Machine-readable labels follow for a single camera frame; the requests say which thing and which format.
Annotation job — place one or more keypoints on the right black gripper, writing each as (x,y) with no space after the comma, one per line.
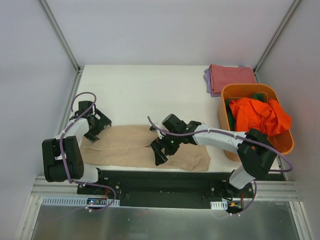
(163,149)

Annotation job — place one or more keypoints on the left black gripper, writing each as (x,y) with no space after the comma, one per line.
(97,125)

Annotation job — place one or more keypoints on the beige t shirt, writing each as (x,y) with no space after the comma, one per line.
(130,146)

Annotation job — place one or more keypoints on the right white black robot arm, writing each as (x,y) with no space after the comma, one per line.
(255,152)

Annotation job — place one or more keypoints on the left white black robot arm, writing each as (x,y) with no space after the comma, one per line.
(62,158)

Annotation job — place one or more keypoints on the folded purple t shirt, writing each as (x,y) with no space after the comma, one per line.
(208,82)

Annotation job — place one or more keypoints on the folded red t shirt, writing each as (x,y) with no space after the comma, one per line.
(231,75)

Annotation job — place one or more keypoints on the orange t shirt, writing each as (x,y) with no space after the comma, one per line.
(267,117)

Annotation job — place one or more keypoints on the green t shirt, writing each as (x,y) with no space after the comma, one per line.
(260,96)

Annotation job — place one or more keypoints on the orange plastic basket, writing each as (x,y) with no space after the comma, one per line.
(283,142)

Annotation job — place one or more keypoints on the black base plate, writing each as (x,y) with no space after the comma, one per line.
(165,189)

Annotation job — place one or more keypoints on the left white cable duct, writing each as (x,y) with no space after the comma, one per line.
(68,201)

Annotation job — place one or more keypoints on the white cable duct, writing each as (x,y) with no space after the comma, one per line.
(219,205)
(68,201)

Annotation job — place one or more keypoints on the right white cable duct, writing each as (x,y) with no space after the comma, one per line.
(219,205)

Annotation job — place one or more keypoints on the left aluminium frame post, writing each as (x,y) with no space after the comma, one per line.
(44,5)

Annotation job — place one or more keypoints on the aluminium frame post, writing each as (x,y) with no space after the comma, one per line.
(294,6)
(44,5)

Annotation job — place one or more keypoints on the right aluminium frame post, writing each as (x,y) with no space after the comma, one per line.
(294,6)

